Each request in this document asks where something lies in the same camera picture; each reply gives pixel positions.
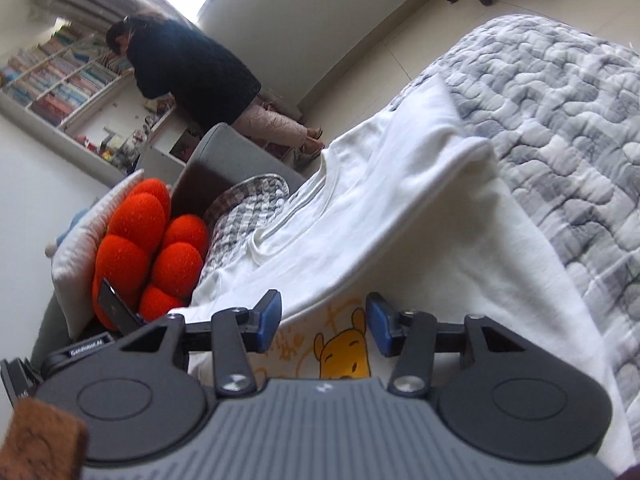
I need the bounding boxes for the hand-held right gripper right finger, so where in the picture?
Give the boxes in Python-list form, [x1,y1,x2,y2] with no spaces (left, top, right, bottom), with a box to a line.
[365,291,538,396]

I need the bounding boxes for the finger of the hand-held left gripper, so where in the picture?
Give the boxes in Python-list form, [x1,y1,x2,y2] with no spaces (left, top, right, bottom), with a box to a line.
[97,278,147,333]

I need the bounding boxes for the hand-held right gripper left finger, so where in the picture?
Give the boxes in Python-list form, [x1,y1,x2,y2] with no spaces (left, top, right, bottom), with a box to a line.
[117,289,283,396]

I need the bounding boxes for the white printed sweatshirt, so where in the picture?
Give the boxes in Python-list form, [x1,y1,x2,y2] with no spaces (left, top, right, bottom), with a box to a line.
[167,77,636,476]

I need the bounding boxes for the white striped pillow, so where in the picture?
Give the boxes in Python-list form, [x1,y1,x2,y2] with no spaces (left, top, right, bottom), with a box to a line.
[51,170,146,341]

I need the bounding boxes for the orange flower cushion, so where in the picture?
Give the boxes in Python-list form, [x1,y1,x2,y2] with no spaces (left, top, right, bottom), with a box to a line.
[91,180,210,331]

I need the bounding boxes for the brown fuzzy cloth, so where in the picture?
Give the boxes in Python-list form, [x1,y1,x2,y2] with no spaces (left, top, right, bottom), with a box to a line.
[0,397,90,480]

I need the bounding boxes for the grey sofa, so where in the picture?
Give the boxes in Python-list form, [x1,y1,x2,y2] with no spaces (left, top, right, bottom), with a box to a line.
[30,122,306,361]

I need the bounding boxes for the white shelf desk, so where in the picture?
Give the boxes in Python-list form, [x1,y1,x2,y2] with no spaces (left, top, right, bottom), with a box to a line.
[0,15,191,181]

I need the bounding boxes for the rows of books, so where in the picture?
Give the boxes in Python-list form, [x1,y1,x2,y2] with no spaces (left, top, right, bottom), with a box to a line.
[0,27,136,126]

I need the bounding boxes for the grey checked quilt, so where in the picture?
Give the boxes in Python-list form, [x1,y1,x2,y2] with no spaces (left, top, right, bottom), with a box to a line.
[202,14,640,411]

